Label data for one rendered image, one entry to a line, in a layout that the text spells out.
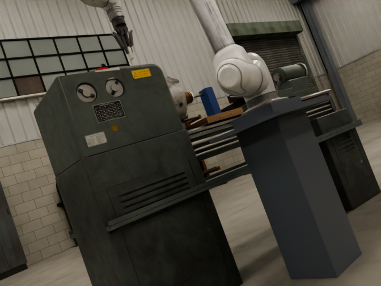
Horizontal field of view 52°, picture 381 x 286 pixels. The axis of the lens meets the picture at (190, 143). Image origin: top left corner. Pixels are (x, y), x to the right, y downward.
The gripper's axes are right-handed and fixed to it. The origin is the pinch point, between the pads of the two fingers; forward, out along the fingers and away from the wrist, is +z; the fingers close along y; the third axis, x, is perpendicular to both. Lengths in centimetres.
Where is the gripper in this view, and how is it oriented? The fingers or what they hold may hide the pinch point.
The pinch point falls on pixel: (130, 53)
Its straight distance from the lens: 228.5
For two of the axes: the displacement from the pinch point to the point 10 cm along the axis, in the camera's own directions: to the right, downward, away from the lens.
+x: -5.3, 2.5, 8.1
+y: 7.7, -2.5, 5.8
